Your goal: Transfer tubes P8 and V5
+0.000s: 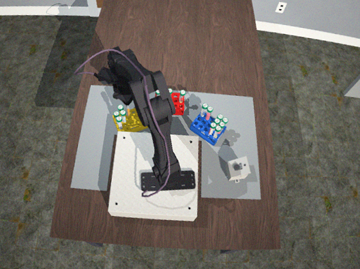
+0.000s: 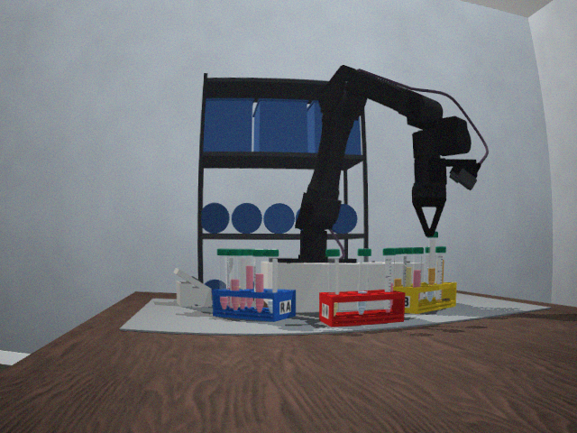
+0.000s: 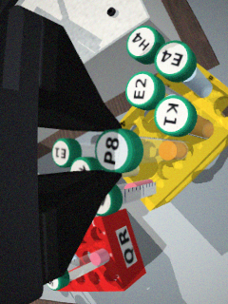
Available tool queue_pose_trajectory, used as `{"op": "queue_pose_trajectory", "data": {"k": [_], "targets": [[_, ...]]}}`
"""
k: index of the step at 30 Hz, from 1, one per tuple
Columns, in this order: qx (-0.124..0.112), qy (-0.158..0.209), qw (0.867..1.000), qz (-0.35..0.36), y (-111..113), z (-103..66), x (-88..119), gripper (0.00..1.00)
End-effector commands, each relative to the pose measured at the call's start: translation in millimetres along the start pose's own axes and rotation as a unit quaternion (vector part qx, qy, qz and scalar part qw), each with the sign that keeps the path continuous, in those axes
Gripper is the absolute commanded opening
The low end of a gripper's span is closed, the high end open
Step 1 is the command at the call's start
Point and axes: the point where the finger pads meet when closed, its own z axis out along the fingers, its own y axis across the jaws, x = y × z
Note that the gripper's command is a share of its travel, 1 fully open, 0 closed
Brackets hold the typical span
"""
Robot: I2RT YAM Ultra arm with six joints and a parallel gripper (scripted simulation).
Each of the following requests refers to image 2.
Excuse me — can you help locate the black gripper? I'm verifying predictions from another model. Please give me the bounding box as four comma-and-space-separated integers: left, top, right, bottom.
412, 155, 446, 236

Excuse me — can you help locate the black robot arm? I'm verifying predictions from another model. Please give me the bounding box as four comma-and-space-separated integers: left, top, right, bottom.
277, 65, 478, 263

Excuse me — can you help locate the grey flat mat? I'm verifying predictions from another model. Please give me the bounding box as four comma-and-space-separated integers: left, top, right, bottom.
119, 293, 551, 336

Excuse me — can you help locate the red tube rack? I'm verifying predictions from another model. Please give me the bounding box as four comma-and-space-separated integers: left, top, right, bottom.
319, 290, 405, 327

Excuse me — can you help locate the yellow rack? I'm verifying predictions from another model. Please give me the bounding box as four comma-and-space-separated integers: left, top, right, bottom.
393, 282, 457, 314

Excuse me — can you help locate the blue tube rack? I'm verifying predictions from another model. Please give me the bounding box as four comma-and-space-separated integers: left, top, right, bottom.
212, 288, 296, 322

